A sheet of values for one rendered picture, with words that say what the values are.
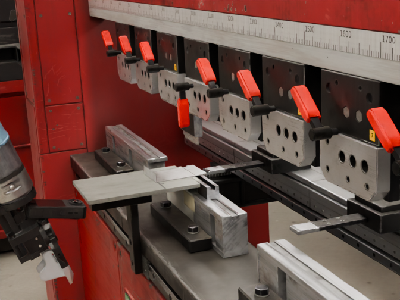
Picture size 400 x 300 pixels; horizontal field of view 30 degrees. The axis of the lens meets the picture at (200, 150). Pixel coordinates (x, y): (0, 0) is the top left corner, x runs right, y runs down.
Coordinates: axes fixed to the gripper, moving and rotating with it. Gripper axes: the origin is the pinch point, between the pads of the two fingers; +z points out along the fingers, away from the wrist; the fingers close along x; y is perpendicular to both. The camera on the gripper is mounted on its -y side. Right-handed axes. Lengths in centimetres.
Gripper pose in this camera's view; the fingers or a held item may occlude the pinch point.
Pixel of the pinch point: (71, 275)
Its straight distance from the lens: 151.7
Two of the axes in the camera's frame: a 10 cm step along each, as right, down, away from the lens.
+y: -8.6, 4.6, -2.3
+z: 3.7, 8.6, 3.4
